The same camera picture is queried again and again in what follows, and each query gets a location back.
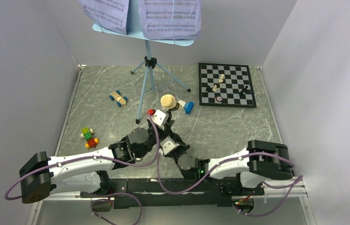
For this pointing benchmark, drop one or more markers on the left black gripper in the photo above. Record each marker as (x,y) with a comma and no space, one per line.
(164,131)

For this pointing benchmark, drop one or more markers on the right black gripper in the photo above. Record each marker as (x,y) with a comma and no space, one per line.
(182,145)

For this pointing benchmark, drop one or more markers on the gold toy microphone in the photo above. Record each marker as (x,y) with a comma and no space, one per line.
(168,102)

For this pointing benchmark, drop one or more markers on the black microphone stand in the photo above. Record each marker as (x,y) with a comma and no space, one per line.
(167,127)

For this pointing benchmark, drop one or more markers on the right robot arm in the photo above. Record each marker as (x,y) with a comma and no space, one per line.
(257,162)

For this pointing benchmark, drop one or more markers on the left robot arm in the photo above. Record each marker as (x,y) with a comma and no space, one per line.
(42,175)

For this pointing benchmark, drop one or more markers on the blue white block toy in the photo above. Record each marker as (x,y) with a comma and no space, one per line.
(186,106)

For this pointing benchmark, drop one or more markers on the wooden toy car blue wheels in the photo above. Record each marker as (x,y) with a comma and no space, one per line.
(120,100)

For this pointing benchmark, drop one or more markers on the poker chip on chessboard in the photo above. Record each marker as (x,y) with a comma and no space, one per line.
(218,99)

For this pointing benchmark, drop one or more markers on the black chess piece left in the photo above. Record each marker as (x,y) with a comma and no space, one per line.
(209,89)

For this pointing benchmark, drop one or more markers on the black chess piece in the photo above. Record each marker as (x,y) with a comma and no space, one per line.
(243,90)
(209,89)

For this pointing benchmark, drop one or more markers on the white chess pawn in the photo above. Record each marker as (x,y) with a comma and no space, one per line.
(214,88)

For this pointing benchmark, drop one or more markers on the black white chessboard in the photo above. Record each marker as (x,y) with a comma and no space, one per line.
(236,77)

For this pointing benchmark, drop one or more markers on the colourful brick toy train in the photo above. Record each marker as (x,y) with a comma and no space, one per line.
(88,135)

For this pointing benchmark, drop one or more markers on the white chess piece upper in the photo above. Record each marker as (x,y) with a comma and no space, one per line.
(221,78)

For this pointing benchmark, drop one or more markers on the black chess piece right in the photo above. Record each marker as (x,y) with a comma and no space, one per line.
(243,90)

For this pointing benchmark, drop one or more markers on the light blue music stand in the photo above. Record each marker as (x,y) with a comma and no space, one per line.
(134,30)

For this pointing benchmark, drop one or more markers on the right sheet music page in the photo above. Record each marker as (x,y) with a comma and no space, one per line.
(170,19)

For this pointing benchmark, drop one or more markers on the sheet music page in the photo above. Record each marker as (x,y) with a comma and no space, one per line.
(109,14)
(170,19)

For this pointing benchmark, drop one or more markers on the left sheet music page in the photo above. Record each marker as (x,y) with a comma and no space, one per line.
(109,14)

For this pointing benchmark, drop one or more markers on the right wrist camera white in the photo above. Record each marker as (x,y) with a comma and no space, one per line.
(168,145)

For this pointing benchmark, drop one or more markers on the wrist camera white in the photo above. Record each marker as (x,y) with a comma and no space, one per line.
(168,145)
(159,117)

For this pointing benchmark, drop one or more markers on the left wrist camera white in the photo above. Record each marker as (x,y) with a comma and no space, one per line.
(159,117)

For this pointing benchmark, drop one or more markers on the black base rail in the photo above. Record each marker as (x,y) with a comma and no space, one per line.
(132,192)

